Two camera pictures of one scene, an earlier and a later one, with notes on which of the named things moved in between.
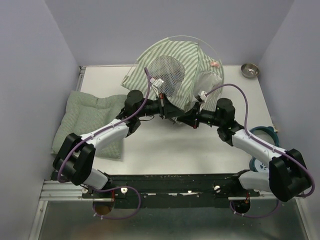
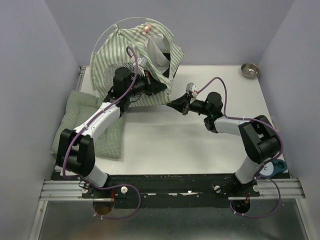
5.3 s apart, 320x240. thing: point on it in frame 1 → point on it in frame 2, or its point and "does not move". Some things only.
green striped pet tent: x=179 y=71 → x=147 y=47
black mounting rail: x=170 y=191 does not move
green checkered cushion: x=82 y=114 does not move
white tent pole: x=199 y=39 → x=92 y=81
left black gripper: x=166 y=108 → x=152 y=86
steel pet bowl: x=249 y=70 does not move
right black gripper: x=193 y=117 → x=179 y=104
